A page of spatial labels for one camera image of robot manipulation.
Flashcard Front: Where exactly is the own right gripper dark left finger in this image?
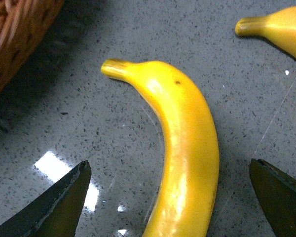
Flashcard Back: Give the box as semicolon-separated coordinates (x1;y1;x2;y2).
0;161;91;237

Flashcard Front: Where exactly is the own right gripper dark right finger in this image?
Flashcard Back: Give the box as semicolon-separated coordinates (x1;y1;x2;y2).
249;159;296;237

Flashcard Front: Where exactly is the large front yellow banana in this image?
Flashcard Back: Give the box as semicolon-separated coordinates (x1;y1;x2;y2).
101;59;220;237

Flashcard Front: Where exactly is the left brown wicker basket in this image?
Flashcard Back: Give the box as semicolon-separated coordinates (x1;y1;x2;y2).
0;0;64;93

